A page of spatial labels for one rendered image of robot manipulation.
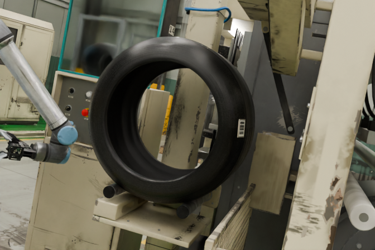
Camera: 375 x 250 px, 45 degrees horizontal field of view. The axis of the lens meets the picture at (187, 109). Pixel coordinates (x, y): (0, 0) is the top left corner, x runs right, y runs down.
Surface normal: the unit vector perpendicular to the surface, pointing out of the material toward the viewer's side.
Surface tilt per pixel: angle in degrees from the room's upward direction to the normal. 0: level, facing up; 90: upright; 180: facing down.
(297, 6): 162
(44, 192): 90
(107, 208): 90
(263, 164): 90
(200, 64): 80
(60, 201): 90
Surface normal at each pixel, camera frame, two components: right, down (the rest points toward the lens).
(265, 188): -0.26, 0.00
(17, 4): 0.88, 0.19
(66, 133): 0.45, 0.17
